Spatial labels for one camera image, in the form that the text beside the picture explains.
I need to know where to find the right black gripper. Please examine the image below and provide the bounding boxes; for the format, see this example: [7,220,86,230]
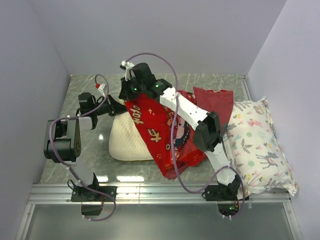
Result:
[117,75,146,102]

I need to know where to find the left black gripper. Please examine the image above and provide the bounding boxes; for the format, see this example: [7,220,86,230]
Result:
[92,94,131,117]

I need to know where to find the white pillow yellow edge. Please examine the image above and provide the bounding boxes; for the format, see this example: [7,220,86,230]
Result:
[108,111,153,162]

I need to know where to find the red pillowcase grey print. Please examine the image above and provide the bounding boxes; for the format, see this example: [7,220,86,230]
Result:
[124,87,234,179]

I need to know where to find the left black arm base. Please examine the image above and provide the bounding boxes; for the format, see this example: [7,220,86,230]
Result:
[67,177,117,217]

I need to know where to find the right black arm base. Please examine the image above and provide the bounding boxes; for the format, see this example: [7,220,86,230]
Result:
[201,184,243,219]

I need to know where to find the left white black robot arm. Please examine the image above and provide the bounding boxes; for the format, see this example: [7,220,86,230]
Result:
[43,92,127,201]

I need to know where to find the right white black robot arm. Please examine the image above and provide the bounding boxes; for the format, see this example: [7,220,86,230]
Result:
[119,61,241,200]

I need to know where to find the floral patterned white pillow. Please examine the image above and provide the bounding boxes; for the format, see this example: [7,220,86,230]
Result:
[223,97,298,197]

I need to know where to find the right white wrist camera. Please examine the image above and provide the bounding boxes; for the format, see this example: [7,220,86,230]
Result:
[120,60,135,81]

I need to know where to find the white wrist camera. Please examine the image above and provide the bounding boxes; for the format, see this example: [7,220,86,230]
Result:
[95,83,108,97]
[120,60,135,81]

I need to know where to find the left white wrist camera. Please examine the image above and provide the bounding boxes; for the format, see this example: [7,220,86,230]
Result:
[95,83,108,97]

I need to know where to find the aluminium mounting rail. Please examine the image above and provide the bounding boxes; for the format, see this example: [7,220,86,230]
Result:
[16,183,303,240]

